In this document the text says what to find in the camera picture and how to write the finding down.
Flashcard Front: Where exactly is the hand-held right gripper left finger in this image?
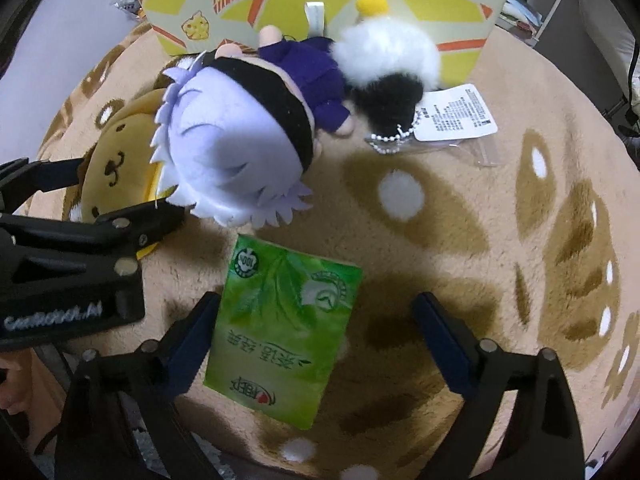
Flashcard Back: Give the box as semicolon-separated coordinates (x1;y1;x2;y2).
55;292;223;480

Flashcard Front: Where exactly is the silver ball chain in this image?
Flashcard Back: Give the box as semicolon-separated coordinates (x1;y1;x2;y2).
363;122;417;154

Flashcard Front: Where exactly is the yellow bear plush toy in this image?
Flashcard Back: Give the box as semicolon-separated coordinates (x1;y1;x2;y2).
67;87;175;261

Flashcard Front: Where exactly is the clear plastic wrapper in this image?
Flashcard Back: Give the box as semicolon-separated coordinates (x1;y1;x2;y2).
446;135;504;169

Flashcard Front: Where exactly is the white cushion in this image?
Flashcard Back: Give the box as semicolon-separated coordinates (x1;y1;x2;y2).
575;0;640;111

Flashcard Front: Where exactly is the white paper strip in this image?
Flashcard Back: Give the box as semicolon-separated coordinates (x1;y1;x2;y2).
303;1;326;41

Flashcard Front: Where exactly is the green tissue packet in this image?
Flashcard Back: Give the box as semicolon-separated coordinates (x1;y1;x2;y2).
202;233;364;431

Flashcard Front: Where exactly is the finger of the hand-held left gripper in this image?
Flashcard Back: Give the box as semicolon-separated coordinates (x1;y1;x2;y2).
95;199;187;262
0;157;94;212

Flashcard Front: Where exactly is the small clear bag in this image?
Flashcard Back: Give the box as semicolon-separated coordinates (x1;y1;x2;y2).
112;0;152;24

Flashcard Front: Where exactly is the white black fluffy plush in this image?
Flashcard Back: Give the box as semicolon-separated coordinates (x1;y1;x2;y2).
329;0;444;134

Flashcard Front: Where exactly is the white paper tag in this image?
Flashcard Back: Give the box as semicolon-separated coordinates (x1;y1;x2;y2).
414;83;500;142

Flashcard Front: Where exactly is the white-haired plush doll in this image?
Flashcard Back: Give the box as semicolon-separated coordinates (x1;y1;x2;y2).
149;25;357;228

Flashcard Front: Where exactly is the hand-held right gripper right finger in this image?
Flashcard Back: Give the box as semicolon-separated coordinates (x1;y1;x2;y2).
410;292;587;480

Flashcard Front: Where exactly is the brown printed fleece blanket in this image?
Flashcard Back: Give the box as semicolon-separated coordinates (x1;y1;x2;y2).
10;22;640;480

